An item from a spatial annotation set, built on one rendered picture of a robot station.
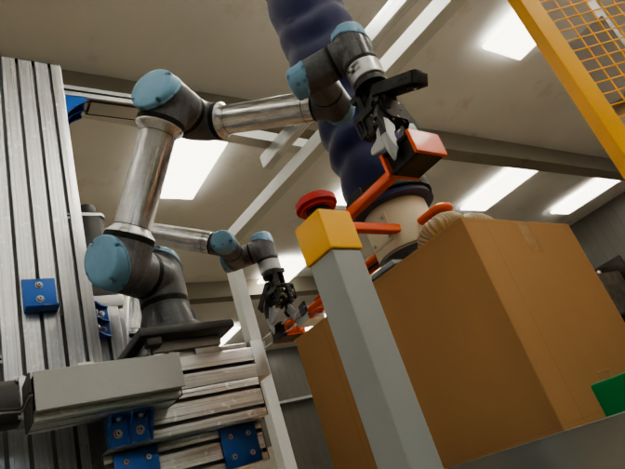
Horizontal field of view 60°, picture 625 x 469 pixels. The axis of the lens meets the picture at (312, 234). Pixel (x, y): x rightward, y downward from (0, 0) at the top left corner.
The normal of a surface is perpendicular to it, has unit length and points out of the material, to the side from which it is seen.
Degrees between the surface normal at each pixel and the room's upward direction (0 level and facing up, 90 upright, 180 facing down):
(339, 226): 90
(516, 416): 90
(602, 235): 90
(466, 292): 90
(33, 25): 180
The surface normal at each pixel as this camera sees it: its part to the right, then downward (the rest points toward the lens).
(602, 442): -0.77, -0.04
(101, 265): -0.42, -0.15
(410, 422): 0.56, -0.51
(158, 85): -0.36, -0.41
